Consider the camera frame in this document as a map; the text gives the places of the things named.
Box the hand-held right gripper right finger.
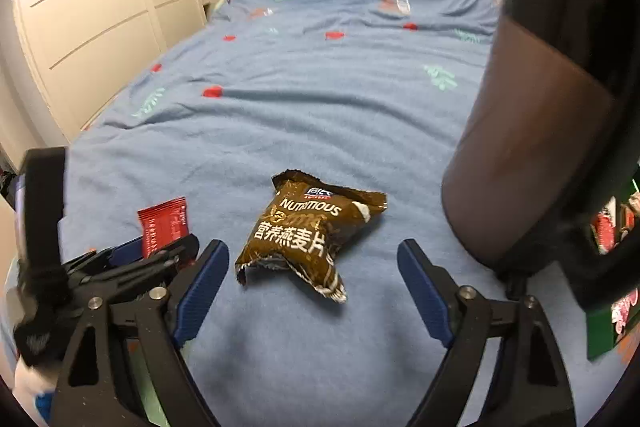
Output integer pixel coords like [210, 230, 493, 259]
[397, 238, 577, 427]

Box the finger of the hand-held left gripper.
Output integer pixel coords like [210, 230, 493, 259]
[62, 237, 166, 288]
[70, 234, 201, 303]

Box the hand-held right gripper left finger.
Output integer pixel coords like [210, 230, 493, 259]
[52, 239, 231, 427]

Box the red sachet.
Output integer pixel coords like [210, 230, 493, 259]
[137, 197, 191, 259]

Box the brown cereal packet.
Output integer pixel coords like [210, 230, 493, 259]
[235, 169, 388, 304]

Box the green tray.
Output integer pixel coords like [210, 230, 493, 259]
[586, 187, 640, 362]

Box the blue and white cloth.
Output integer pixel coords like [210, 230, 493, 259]
[12, 357, 56, 425]

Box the red and white snack packet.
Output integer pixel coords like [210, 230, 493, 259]
[591, 213, 617, 254]

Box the brown and black cylinder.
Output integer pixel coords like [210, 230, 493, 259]
[442, 0, 640, 313]

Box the blue printed bedsheet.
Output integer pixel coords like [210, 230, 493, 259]
[0, 0, 640, 427]

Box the white wardrobe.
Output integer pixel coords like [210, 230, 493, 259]
[0, 0, 211, 142]

